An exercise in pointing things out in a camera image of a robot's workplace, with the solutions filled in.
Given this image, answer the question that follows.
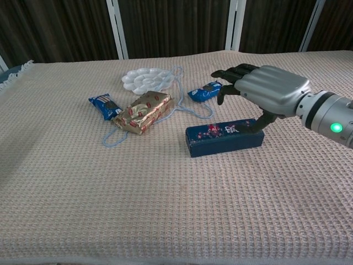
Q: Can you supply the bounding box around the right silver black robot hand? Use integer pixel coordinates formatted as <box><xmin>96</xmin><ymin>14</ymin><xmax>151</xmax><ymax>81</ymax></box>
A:
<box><xmin>211</xmin><ymin>63</ymin><xmax>312</xmax><ymax>135</ymax></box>

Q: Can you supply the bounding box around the blue glasses case grey lining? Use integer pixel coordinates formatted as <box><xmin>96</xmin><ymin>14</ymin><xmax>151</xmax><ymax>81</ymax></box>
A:
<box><xmin>185</xmin><ymin>118</ymin><xmax>265</xmax><ymax>158</ymax></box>

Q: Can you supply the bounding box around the short blue cookie packet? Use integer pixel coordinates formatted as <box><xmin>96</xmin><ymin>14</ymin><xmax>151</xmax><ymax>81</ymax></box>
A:
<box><xmin>188</xmin><ymin>80</ymin><xmax>223</xmax><ymax>102</ymax></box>

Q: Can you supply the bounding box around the dark brown curtain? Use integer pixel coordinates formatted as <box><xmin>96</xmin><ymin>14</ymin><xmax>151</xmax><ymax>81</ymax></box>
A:
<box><xmin>0</xmin><ymin>0</ymin><xmax>353</xmax><ymax>65</ymax></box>

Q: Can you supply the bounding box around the white flower paint palette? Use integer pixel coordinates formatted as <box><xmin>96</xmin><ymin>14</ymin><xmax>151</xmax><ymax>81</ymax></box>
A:
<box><xmin>122</xmin><ymin>68</ymin><xmax>175</xmax><ymax>96</ymax></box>

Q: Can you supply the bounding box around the gold red snack packet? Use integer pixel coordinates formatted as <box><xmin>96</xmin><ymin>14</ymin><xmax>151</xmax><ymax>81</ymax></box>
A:
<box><xmin>111</xmin><ymin>90</ymin><xmax>175</xmax><ymax>136</ymax></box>

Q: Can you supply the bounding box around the beige waffle tablecloth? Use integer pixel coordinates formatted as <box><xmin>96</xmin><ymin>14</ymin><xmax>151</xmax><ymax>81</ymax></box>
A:
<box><xmin>0</xmin><ymin>50</ymin><xmax>353</xmax><ymax>265</ymax></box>

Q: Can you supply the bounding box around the long blue cookie packet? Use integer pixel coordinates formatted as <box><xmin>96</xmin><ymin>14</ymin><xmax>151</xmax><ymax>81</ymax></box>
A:
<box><xmin>88</xmin><ymin>93</ymin><xmax>124</xmax><ymax>121</ymax></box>

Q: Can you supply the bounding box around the blue padded table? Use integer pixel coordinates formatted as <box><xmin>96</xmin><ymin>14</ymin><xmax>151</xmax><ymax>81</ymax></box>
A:
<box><xmin>0</xmin><ymin>65</ymin><xmax>23</xmax><ymax>84</ymax></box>

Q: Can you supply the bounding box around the light blue cord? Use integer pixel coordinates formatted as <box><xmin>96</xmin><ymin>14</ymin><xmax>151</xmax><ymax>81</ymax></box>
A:
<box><xmin>102</xmin><ymin>66</ymin><xmax>213</xmax><ymax>149</ymax></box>

